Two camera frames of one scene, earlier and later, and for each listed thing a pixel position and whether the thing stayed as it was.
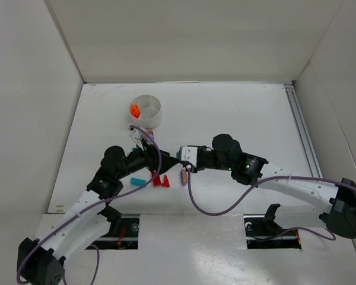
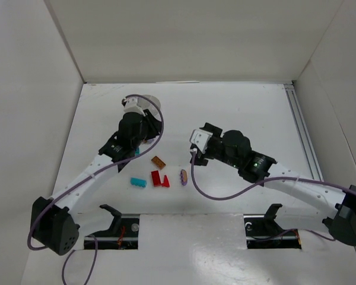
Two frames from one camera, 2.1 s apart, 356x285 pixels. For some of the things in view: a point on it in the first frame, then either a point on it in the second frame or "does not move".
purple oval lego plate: (183, 183) does not move
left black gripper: (153, 160) -> (150, 126)
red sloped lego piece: (166, 183) does not move
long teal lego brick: (137, 181) does not move
